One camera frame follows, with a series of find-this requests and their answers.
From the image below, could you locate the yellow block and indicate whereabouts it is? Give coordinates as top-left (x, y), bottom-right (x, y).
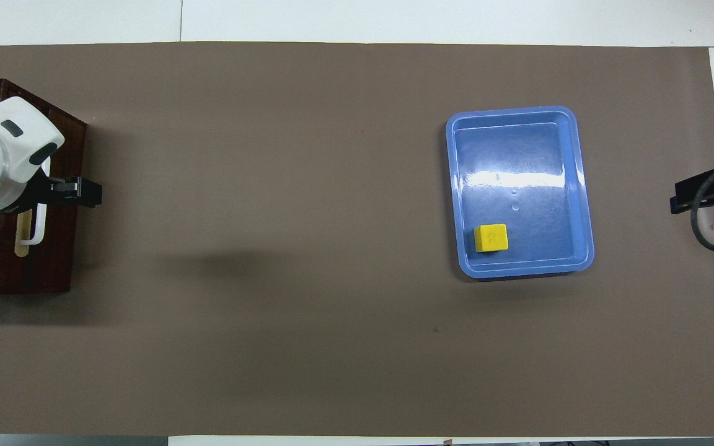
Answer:
top-left (473, 223), bottom-right (509, 254)

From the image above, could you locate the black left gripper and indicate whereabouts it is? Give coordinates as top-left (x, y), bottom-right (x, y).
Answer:
top-left (19, 173), bottom-right (103, 213)

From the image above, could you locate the blue plastic tray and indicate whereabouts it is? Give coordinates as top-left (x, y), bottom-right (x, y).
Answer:
top-left (445, 105), bottom-right (596, 280)

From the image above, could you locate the brown table mat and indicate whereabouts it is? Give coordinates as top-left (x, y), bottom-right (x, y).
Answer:
top-left (0, 41), bottom-right (714, 438)

